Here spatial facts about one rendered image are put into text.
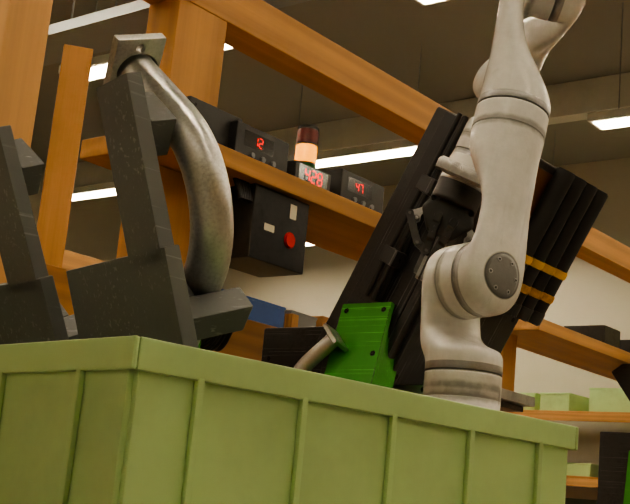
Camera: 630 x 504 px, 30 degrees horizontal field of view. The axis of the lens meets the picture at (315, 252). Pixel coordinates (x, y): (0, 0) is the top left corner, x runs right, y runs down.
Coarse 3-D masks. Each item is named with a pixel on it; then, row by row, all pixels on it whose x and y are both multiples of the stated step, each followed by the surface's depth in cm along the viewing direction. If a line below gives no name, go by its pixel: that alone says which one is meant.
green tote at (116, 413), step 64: (0, 384) 72; (64, 384) 67; (128, 384) 63; (192, 384) 66; (256, 384) 68; (320, 384) 72; (0, 448) 71; (64, 448) 66; (128, 448) 62; (192, 448) 65; (256, 448) 68; (320, 448) 72; (384, 448) 76; (448, 448) 80; (512, 448) 85; (576, 448) 90
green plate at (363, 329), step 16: (352, 304) 226; (368, 304) 223; (384, 304) 221; (352, 320) 224; (368, 320) 221; (384, 320) 219; (352, 336) 222; (368, 336) 219; (384, 336) 218; (336, 352) 222; (352, 352) 220; (368, 352) 217; (384, 352) 219; (336, 368) 220; (352, 368) 218; (368, 368) 216; (384, 368) 219; (384, 384) 219
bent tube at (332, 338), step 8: (328, 328) 221; (328, 336) 220; (336, 336) 223; (320, 344) 221; (328, 344) 220; (336, 344) 218; (344, 344) 221; (312, 352) 221; (320, 352) 220; (328, 352) 221; (304, 360) 221; (312, 360) 221; (320, 360) 221; (296, 368) 221; (304, 368) 221; (312, 368) 222
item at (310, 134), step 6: (300, 126) 270; (306, 126) 269; (312, 126) 269; (300, 132) 269; (306, 132) 269; (312, 132) 269; (318, 132) 270; (300, 138) 269; (306, 138) 268; (312, 138) 269; (318, 138) 271
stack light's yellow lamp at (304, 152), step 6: (300, 144) 268; (306, 144) 268; (312, 144) 269; (300, 150) 268; (306, 150) 268; (312, 150) 268; (300, 156) 268; (306, 156) 267; (312, 156) 268; (312, 162) 268
